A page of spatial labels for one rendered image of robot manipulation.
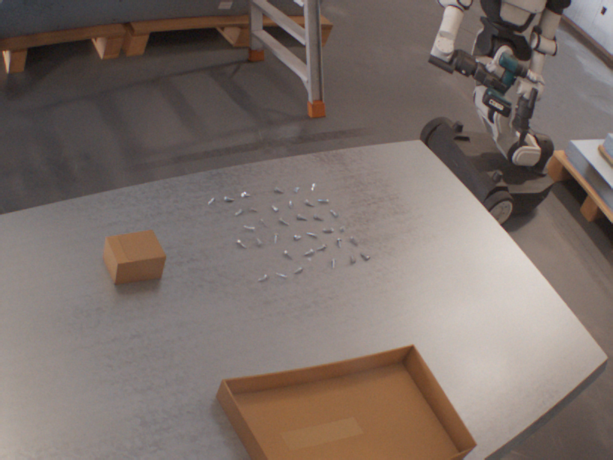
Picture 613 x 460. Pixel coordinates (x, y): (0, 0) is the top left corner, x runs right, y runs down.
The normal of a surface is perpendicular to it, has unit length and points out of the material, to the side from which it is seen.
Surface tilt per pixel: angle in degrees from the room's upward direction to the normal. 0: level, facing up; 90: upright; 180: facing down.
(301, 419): 0
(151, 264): 90
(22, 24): 90
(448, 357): 0
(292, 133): 0
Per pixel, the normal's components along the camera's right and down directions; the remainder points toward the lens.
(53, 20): 0.51, 0.66
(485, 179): -0.38, -0.49
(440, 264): 0.32, -0.73
